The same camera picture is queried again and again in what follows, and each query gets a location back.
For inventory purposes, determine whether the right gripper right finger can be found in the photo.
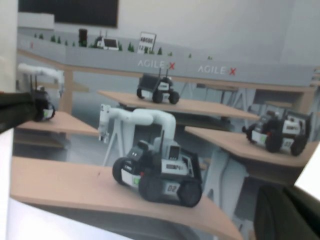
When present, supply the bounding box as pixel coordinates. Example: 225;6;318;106
282;186;320;240

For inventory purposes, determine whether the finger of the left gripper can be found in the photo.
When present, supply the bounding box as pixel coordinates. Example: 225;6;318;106
0;107;36;133
0;91;35;110

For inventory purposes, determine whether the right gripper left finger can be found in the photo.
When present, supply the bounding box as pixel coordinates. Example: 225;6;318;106
254;186;311;240

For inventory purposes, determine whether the AgileX robot brochure book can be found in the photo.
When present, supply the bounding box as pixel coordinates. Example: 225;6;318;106
0;0;320;240

